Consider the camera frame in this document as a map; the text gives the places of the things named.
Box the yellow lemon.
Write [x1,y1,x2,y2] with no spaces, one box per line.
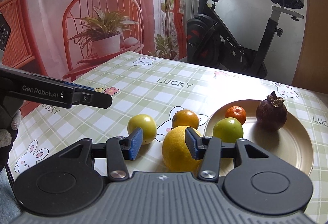
[162,126,201,173]

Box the yellow-green jujube fruit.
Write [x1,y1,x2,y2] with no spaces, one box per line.
[127,114,157,145]

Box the small orange mandarin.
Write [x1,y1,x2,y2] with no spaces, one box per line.
[225,106,247,125]

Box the dark purple mangosteen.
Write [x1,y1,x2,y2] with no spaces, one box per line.
[256,91,287,132]

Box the gloved left hand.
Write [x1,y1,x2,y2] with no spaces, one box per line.
[1,96,24,171]

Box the orange near bunny print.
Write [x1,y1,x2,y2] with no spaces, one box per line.
[172,109,200,129]

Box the green plaid tablecloth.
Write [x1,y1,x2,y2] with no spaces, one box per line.
[9,52,327,223]

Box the beige round plate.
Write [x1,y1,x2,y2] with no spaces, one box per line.
[204,100,314,175]

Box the black exercise bike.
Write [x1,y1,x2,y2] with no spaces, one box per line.
[187,0,306,84]

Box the wooden wardrobe panel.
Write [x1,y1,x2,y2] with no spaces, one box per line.
[292,0,327,94]

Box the pink printed wall tapestry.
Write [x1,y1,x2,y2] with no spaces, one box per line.
[1,0,186,81]

